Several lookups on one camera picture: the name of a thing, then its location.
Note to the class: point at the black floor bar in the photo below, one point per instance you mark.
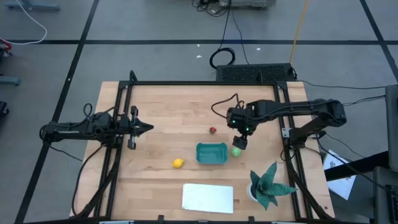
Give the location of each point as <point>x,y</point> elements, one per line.
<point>357,166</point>

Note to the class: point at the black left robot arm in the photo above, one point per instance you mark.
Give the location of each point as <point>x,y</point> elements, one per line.
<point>99,123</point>

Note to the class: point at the grey floor device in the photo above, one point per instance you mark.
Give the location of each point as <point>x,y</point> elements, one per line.
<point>248,3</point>

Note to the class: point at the green artificial plant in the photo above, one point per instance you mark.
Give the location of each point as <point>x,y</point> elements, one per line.
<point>267,188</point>

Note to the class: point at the green toy lime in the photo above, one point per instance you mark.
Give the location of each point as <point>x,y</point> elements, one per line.
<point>236,152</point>

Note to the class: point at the black aluminium table frame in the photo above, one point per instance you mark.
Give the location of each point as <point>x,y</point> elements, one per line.
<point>199,83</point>

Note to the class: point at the red floor object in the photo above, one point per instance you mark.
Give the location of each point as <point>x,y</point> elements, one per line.
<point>6,46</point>

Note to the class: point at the teal plastic tupperware container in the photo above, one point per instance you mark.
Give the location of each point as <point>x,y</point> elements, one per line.
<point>211,154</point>

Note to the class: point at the black caster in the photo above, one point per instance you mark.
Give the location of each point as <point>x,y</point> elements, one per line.
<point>3,108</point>

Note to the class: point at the white folded cloth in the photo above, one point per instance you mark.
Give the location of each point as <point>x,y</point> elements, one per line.
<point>207,198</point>

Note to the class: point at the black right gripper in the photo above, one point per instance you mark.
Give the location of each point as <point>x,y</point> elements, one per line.
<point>241,119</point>

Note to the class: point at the grey table foot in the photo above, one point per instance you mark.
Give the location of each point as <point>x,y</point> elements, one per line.
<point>9,81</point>
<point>34,5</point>

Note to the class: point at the white plant pot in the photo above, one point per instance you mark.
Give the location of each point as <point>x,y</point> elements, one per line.
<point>249,192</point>

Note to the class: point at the white printed paper sheet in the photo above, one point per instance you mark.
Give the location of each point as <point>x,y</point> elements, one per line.
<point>342,186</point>

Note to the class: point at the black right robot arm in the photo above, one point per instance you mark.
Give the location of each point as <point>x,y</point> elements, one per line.
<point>311,107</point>

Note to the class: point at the yellow toy lemon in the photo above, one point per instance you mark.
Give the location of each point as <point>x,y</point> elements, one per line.
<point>178,163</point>

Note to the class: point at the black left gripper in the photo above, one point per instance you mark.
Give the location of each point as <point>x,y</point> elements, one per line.
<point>133,127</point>

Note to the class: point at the red toy strawberry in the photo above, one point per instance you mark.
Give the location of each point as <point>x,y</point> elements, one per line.
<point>213,130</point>

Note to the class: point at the black vented computer case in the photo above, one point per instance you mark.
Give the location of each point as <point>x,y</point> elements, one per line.
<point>252,73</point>

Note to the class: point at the black table clamp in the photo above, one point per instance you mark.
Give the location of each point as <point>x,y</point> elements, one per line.
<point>251,219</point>
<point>133,76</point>
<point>160,218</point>

